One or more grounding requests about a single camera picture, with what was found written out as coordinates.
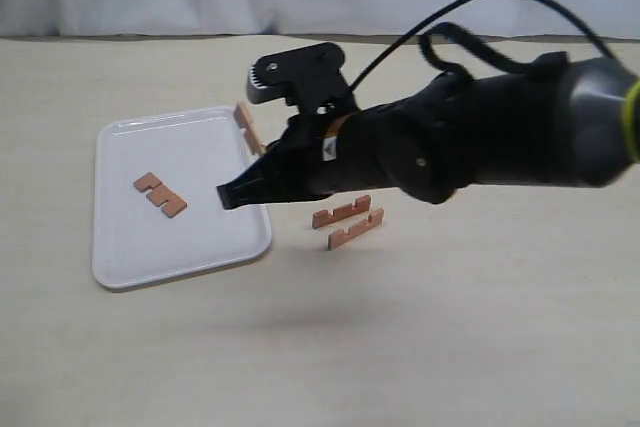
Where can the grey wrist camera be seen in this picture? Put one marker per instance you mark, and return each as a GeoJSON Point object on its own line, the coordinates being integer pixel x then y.
{"type": "Point", "coordinates": [308, 78]}

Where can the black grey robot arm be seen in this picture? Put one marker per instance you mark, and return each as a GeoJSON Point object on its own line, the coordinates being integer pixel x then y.
{"type": "Point", "coordinates": [570, 124]}

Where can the white plastic tray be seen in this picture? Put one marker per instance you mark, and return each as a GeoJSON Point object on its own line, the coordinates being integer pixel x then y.
{"type": "Point", "coordinates": [158, 215]}

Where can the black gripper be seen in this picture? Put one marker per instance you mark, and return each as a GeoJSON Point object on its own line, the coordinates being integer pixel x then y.
{"type": "Point", "coordinates": [410, 145]}

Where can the notched wooden piece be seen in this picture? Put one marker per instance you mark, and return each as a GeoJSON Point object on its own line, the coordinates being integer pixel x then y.
{"type": "Point", "coordinates": [244, 121]}
{"type": "Point", "coordinates": [342, 236]}
{"type": "Point", "coordinates": [160, 195]}
{"type": "Point", "coordinates": [324, 218]}

